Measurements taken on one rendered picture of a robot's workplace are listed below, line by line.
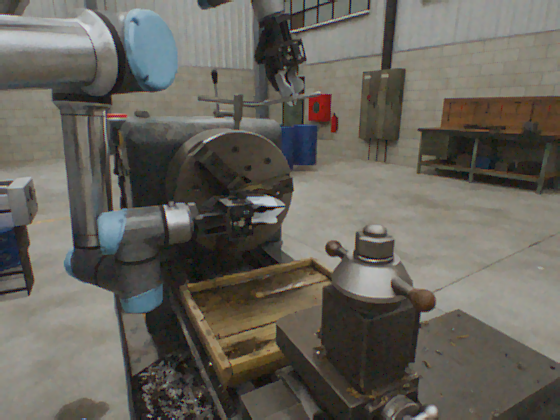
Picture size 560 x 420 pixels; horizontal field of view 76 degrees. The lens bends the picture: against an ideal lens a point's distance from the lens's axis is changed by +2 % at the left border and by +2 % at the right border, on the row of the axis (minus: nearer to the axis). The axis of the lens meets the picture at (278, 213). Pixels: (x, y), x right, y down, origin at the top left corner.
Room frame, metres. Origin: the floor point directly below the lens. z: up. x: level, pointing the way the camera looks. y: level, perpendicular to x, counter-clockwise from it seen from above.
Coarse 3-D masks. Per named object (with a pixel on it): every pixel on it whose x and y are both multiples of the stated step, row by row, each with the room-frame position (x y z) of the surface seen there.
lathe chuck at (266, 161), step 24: (192, 144) 0.88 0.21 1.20; (216, 144) 0.85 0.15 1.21; (240, 144) 0.88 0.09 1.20; (264, 144) 0.91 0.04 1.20; (192, 168) 0.82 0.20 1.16; (240, 168) 0.88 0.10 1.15; (264, 168) 0.91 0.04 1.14; (288, 168) 0.94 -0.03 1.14; (168, 192) 0.87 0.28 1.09; (192, 192) 0.82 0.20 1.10; (216, 192) 0.85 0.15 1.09; (216, 240) 0.84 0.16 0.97; (240, 240) 0.87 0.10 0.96; (264, 240) 0.91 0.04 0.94
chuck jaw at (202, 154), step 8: (200, 144) 0.86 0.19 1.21; (192, 152) 0.85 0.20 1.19; (200, 152) 0.83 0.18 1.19; (208, 152) 0.82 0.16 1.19; (200, 160) 0.81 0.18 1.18; (208, 160) 0.80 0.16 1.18; (216, 160) 0.81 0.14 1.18; (208, 168) 0.80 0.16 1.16; (216, 168) 0.81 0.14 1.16; (224, 168) 0.81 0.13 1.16; (216, 176) 0.80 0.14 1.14; (224, 176) 0.80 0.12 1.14; (232, 176) 0.80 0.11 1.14; (224, 184) 0.80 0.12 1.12; (232, 184) 0.79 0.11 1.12; (240, 184) 0.79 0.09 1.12
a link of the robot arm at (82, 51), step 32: (0, 32) 0.43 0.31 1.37; (32, 32) 0.46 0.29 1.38; (64, 32) 0.50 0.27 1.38; (96, 32) 0.53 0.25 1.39; (128, 32) 0.55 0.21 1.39; (160, 32) 0.61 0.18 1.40; (0, 64) 0.43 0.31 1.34; (32, 64) 0.46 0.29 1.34; (64, 64) 0.49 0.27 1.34; (96, 64) 0.53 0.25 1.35; (128, 64) 0.56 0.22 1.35; (160, 64) 0.60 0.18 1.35
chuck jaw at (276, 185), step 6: (288, 174) 0.94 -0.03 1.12; (270, 180) 0.90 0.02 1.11; (276, 180) 0.89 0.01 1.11; (282, 180) 0.89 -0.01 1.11; (288, 180) 0.90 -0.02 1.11; (270, 186) 0.85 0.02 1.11; (276, 186) 0.86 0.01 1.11; (282, 186) 0.89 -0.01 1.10; (288, 186) 0.90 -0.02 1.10; (276, 192) 0.86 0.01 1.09; (282, 192) 0.86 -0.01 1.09; (288, 192) 0.90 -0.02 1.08; (276, 198) 0.86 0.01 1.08
